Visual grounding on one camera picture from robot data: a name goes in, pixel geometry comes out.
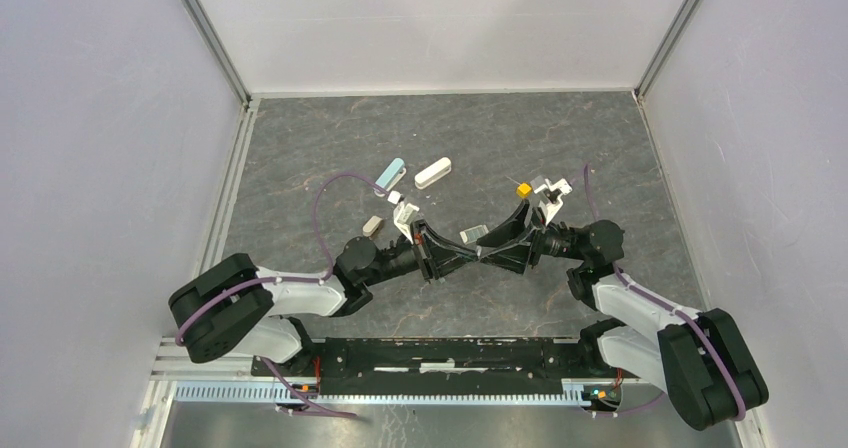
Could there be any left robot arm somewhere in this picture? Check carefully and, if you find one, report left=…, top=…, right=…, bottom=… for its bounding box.
left=168, top=220, right=480, bottom=376

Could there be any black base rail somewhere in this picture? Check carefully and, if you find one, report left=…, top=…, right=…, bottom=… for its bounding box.
left=276, top=337, right=619, bottom=396

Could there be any staple box grey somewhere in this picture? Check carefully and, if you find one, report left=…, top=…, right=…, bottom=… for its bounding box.
left=460, top=224, right=489, bottom=245

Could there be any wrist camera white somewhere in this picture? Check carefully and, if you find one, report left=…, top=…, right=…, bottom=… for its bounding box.
left=530, top=176, right=573, bottom=225
left=387, top=191, right=419, bottom=242

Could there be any yellow cube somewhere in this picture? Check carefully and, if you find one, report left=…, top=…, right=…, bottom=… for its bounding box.
left=516, top=183, right=534, bottom=199

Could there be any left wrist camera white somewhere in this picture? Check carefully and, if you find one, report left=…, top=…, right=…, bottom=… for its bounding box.
left=387, top=191, right=419, bottom=242

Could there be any white stapler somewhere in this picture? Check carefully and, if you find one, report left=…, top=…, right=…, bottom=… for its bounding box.
left=414, top=157, right=452, bottom=190

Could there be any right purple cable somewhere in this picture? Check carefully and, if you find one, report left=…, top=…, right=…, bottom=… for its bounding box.
left=582, top=163, right=749, bottom=423

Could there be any light blue stapler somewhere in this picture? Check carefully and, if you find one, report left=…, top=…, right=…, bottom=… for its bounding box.
left=374, top=157, right=407, bottom=197

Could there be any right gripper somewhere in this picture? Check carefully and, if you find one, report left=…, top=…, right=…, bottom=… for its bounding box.
left=476, top=199, right=587, bottom=275

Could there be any white cable tray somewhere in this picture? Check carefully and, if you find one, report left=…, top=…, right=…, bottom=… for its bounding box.
left=173, top=380, right=621, bottom=408

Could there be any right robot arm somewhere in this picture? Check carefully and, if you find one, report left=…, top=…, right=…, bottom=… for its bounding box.
left=475, top=202, right=770, bottom=431

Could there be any small beige stapler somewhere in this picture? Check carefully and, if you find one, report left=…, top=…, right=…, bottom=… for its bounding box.
left=362, top=215, right=384, bottom=238

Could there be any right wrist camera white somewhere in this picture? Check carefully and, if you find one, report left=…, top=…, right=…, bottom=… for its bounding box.
left=530, top=176, right=573, bottom=225

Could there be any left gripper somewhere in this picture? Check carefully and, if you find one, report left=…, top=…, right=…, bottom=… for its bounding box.
left=363, top=219, right=478, bottom=287

